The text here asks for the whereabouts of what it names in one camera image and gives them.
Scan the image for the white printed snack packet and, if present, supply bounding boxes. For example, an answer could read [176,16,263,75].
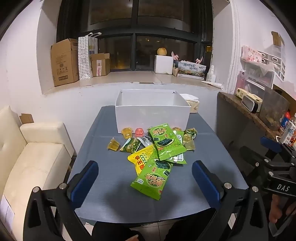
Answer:
[168,152,187,165]

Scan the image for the clear plastic storage bin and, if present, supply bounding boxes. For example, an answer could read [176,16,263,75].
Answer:
[240,62,275,98]

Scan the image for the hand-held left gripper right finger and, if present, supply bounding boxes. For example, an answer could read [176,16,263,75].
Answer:
[191,160,271,241]

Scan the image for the grey tablecloth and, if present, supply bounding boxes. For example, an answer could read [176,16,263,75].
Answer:
[67,105,249,226]

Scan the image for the cream radio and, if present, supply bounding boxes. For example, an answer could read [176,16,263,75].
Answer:
[235,88,263,113]

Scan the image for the white plastic bottle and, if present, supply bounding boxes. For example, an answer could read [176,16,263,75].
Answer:
[207,65,216,83]

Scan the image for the dotted paper bag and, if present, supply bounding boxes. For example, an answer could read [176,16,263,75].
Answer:
[77,32,99,81]

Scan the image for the white paper sheets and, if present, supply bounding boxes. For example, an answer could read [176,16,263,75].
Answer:
[201,80,223,91]

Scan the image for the small green white packet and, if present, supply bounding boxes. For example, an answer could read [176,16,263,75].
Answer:
[173,130,185,142]

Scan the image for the white cardboard box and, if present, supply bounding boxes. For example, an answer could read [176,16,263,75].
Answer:
[114,89,191,135]

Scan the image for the landscape printed box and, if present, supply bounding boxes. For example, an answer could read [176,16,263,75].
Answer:
[173,60,207,80]

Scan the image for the green seaweed snack packet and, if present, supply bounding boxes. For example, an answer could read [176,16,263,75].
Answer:
[147,123,187,161]
[130,151,174,201]

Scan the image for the yellow jelly cup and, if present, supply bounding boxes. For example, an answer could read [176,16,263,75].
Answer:
[107,138,120,151]
[122,127,135,139]

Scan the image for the pink bottle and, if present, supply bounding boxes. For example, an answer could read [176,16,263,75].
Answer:
[236,71,247,92]

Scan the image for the large cardboard box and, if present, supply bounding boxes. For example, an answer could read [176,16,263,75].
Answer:
[50,38,80,87]

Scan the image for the pink floral pack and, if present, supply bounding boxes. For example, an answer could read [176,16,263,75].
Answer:
[241,46,263,62]

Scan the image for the white foam box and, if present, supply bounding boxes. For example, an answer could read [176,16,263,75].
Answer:
[154,54,174,75]

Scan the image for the small green snack packet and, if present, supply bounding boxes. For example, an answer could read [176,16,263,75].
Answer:
[119,137,141,154]

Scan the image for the white drawer organizer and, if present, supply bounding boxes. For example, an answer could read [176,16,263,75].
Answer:
[258,50,287,81]

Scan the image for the milk carton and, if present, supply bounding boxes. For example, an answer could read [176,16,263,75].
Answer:
[279,122,296,146]

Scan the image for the brown side counter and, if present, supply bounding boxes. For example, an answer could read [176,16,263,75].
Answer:
[217,91,285,149]

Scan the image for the flat cardboard piece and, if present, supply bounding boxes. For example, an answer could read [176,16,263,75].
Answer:
[19,113,35,126]

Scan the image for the cream tissue pack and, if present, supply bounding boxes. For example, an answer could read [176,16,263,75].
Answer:
[179,93,200,113]

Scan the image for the yellow snack packet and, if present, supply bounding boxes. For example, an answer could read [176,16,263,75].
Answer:
[127,145,158,176]

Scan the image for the dark window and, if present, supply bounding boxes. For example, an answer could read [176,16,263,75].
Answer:
[57,0,213,72]

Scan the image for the dark transparent container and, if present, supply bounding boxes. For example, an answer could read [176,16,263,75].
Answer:
[258,86,290,131]

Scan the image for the person's dark pants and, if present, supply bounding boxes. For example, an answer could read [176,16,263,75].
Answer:
[91,220,145,241]

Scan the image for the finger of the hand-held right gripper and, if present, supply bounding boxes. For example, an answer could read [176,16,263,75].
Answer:
[239,146,278,186]
[260,136,289,153]

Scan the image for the small open cardboard box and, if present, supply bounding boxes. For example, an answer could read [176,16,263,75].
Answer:
[89,53,111,77]

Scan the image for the cream sofa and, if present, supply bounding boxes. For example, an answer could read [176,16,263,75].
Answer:
[0,105,75,234]

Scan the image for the clear snack packet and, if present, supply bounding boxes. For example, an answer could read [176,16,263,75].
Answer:
[136,136,154,147]

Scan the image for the person's right hand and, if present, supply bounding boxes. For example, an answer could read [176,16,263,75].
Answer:
[268,194,293,224]

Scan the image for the white paper sheet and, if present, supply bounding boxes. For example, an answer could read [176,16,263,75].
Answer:
[0,195,15,234]

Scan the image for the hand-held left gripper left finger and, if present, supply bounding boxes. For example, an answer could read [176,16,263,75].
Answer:
[23,161,100,241]

